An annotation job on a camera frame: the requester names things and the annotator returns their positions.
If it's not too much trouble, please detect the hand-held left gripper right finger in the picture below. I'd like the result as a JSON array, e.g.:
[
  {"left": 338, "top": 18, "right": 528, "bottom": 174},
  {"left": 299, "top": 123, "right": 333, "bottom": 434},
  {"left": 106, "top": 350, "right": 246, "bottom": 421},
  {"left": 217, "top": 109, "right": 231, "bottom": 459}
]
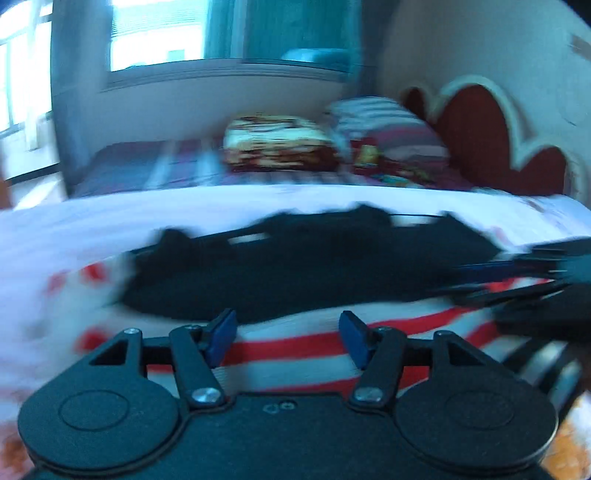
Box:
[{"left": 338, "top": 310, "right": 497, "bottom": 411}]

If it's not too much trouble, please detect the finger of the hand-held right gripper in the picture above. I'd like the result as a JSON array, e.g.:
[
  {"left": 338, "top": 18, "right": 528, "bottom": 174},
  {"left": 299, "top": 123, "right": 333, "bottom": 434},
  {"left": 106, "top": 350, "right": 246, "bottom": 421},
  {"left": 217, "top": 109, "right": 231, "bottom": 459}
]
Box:
[
  {"left": 459, "top": 240, "right": 578, "bottom": 280},
  {"left": 434, "top": 278, "right": 566, "bottom": 309}
]

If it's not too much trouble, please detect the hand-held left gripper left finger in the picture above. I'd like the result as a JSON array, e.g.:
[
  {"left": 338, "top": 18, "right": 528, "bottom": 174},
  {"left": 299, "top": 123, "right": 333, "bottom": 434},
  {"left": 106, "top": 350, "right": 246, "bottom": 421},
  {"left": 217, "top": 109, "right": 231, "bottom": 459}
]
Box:
[{"left": 83, "top": 308, "right": 237, "bottom": 411}]

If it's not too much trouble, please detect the striped knit sweater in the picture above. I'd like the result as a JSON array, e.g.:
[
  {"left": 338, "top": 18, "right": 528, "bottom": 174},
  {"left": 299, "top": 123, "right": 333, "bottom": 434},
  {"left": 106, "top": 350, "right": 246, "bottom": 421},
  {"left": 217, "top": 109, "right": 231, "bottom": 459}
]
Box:
[{"left": 46, "top": 203, "right": 583, "bottom": 407}]

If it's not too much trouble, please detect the red scalloped headboard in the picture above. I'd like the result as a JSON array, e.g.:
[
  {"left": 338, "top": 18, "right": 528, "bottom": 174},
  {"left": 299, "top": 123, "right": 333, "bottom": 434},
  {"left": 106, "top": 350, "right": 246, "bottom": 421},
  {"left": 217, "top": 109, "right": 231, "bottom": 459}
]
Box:
[{"left": 399, "top": 76, "right": 585, "bottom": 199}]

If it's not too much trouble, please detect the floral bedsheet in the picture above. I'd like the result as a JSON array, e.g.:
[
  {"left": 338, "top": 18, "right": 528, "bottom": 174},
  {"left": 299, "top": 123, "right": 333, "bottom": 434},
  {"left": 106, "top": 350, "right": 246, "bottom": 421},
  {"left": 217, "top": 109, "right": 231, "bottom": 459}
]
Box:
[{"left": 0, "top": 185, "right": 591, "bottom": 480}]

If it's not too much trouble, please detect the red yellow printed cloth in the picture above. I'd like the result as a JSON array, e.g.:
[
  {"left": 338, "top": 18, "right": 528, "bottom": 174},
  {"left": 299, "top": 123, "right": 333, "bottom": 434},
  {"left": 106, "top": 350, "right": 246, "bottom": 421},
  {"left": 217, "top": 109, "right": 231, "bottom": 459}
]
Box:
[{"left": 353, "top": 143, "right": 430, "bottom": 185}]

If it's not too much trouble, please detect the striped pillow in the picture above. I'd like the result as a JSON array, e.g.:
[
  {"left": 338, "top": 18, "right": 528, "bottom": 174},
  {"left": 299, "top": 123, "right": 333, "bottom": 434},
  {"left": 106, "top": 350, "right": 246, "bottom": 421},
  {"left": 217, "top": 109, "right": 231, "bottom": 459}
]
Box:
[{"left": 325, "top": 96, "right": 451, "bottom": 178}]

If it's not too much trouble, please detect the striped purple bedsheet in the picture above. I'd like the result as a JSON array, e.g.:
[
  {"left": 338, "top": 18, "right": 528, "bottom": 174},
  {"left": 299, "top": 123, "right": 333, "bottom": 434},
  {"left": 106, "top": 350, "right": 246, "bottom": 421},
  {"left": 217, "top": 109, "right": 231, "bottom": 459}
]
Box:
[{"left": 74, "top": 138, "right": 472, "bottom": 195}]

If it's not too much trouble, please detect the folded printed blanket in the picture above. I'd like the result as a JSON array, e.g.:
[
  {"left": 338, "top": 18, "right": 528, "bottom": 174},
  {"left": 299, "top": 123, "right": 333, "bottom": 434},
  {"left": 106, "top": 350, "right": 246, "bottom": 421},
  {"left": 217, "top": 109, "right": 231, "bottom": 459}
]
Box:
[{"left": 223, "top": 114, "right": 340, "bottom": 172}]

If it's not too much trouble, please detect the grey curtain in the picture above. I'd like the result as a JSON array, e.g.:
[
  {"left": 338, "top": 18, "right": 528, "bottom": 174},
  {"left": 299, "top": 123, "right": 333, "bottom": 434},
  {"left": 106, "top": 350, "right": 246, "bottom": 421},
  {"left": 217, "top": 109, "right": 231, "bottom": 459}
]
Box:
[{"left": 346, "top": 0, "right": 402, "bottom": 100}]

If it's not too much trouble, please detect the sliding glass window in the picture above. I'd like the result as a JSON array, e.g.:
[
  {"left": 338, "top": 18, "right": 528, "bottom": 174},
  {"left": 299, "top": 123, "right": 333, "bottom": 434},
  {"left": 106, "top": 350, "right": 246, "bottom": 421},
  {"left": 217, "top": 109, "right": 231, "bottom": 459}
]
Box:
[{"left": 106, "top": 0, "right": 365, "bottom": 90}]

